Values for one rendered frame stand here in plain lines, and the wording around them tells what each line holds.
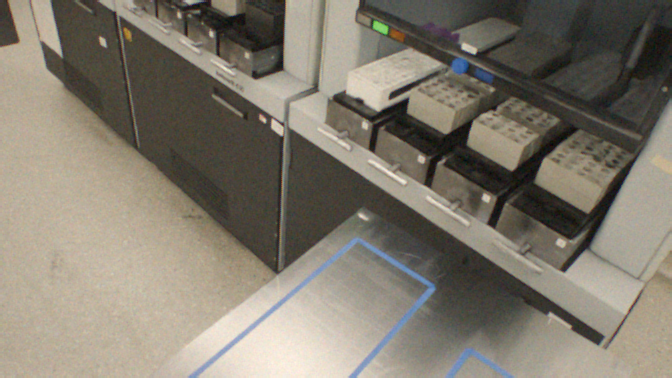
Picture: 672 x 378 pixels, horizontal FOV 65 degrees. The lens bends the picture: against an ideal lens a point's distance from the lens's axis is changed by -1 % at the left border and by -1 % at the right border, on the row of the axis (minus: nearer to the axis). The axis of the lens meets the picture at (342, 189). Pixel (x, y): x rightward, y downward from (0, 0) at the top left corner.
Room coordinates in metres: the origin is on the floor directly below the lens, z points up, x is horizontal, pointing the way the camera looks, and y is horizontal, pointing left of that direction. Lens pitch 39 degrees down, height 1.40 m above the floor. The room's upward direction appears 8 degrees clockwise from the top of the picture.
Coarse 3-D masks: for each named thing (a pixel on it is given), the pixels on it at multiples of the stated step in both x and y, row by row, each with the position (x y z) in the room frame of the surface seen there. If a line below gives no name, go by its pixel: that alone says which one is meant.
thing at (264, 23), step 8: (248, 8) 1.35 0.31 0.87; (256, 8) 1.33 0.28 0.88; (264, 8) 1.33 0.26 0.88; (248, 16) 1.35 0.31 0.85; (256, 16) 1.32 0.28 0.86; (264, 16) 1.30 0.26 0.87; (272, 16) 1.29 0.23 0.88; (248, 24) 1.35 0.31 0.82; (256, 24) 1.32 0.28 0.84; (264, 24) 1.30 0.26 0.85; (272, 24) 1.29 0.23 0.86; (264, 32) 1.30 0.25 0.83; (272, 32) 1.28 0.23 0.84
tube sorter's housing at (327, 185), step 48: (336, 0) 1.17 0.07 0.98; (336, 48) 1.16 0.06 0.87; (384, 48) 1.20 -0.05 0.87; (336, 144) 1.02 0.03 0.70; (288, 192) 1.12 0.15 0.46; (336, 192) 1.01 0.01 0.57; (384, 192) 0.92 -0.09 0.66; (432, 192) 0.85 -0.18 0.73; (624, 192) 0.73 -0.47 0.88; (288, 240) 1.11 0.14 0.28; (432, 240) 0.83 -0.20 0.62; (480, 240) 0.77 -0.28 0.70; (624, 240) 0.71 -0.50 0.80; (528, 288) 0.70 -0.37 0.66; (576, 288) 0.65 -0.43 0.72; (624, 288) 0.66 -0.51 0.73
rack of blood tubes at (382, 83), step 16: (368, 64) 1.12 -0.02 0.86; (384, 64) 1.13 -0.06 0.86; (400, 64) 1.14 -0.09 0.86; (416, 64) 1.16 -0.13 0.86; (432, 64) 1.18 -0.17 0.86; (352, 80) 1.06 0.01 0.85; (368, 80) 1.04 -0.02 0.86; (384, 80) 1.06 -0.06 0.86; (400, 80) 1.06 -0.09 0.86; (416, 80) 1.18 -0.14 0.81; (368, 96) 1.02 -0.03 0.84; (384, 96) 1.01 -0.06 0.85; (400, 96) 1.06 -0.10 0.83
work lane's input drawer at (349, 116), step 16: (336, 96) 1.04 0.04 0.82; (352, 96) 1.05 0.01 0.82; (336, 112) 1.03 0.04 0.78; (352, 112) 1.00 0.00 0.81; (368, 112) 0.99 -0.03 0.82; (384, 112) 1.01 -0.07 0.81; (320, 128) 1.00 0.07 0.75; (336, 128) 1.03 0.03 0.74; (352, 128) 1.00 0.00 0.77; (368, 128) 0.97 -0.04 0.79; (368, 144) 0.96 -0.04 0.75
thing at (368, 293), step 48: (336, 240) 0.59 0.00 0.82; (384, 240) 0.61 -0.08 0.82; (288, 288) 0.48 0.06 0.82; (336, 288) 0.50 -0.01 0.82; (384, 288) 0.51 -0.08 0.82; (432, 288) 0.52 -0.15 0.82; (480, 288) 0.53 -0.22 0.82; (240, 336) 0.40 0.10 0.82; (288, 336) 0.41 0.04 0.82; (336, 336) 0.42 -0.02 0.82; (384, 336) 0.43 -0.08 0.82; (432, 336) 0.44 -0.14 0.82; (480, 336) 0.45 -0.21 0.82; (528, 336) 0.46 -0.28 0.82; (576, 336) 0.47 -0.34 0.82
